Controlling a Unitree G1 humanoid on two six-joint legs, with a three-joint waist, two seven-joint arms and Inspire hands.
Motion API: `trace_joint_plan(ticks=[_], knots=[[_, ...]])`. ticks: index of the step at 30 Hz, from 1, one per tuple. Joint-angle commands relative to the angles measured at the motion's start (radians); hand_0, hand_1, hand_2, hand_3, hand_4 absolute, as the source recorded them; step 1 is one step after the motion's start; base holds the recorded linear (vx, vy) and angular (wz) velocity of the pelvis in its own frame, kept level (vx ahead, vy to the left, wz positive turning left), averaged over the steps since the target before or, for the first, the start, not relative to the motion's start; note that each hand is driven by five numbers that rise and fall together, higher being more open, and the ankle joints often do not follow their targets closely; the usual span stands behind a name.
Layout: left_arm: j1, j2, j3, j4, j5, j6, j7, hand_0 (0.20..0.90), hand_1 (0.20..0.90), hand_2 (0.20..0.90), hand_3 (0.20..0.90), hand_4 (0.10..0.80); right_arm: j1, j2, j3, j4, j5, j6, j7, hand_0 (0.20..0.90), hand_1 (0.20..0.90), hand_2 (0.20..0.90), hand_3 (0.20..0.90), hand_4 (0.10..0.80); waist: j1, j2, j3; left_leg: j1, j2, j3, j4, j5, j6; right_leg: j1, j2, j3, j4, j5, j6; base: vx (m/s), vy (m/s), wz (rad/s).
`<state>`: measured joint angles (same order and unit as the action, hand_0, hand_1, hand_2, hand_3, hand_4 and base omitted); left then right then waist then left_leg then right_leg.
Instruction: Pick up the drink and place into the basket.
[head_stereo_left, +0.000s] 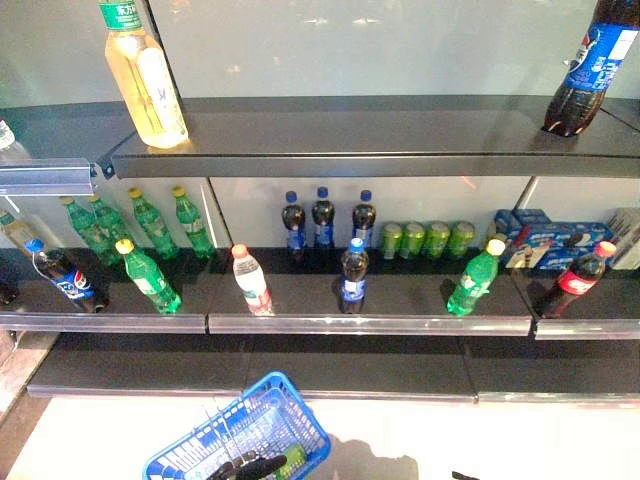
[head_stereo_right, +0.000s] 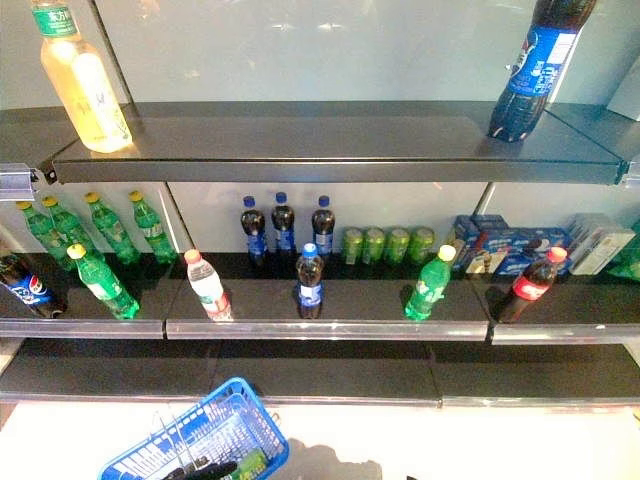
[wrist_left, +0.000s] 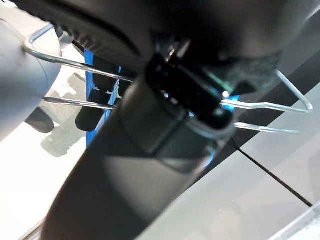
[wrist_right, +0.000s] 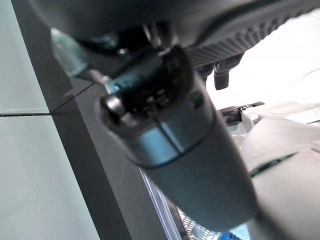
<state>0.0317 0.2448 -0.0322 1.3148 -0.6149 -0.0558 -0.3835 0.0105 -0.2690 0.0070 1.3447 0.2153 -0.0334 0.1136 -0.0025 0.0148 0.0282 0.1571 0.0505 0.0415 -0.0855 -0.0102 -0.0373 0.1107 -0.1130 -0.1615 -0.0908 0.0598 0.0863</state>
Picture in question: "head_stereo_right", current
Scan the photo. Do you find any blue cookie box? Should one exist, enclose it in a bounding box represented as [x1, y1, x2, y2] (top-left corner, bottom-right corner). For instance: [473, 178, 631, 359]
[472, 214, 510, 251]
[492, 227, 572, 279]
[452, 214, 484, 274]

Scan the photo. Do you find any black deep shelf board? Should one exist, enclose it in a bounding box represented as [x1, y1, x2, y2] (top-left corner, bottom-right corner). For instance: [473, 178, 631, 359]
[212, 339, 445, 409]
[427, 343, 640, 410]
[0, 338, 221, 405]

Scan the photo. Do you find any large cola bottle blue label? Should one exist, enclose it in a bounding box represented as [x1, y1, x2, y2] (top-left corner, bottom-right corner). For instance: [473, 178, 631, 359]
[487, 0, 599, 144]

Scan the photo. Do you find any blue plastic shopping basket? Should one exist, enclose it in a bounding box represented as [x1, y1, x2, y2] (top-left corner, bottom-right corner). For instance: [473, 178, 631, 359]
[96, 376, 291, 480]

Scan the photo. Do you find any grey metal shelf upright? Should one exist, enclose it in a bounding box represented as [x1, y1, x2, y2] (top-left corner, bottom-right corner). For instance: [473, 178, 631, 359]
[91, 0, 182, 254]
[469, 19, 601, 254]

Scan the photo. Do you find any dark grey metal shelf board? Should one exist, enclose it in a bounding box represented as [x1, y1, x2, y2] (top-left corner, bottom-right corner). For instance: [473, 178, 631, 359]
[49, 101, 627, 187]

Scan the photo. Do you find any yellow tea bottle green label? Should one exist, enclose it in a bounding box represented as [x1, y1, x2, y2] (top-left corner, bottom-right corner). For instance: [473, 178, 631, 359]
[29, 0, 134, 154]

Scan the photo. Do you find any green chips bag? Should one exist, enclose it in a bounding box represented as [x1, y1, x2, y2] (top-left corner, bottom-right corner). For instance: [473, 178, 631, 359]
[610, 219, 640, 281]

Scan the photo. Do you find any grey white carton box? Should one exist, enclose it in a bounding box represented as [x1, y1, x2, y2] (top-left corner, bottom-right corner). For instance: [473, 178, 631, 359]
[566, 213, 637, 277]

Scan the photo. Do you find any white display box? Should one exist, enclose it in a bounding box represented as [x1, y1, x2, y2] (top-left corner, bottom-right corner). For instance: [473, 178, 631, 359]
[607, 69, 640, 123]

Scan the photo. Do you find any water bottle red cap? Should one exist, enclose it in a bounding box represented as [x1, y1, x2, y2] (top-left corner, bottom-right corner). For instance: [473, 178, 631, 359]
[183, 248, 234, 322]

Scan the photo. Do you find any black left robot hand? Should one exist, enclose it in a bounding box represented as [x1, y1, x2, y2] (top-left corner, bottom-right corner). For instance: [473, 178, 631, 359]
[167, 459, 239, 480]

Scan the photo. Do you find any cola bottle red label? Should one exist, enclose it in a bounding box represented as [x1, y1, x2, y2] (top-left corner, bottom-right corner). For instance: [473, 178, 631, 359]
[494, 246, 569, 324]

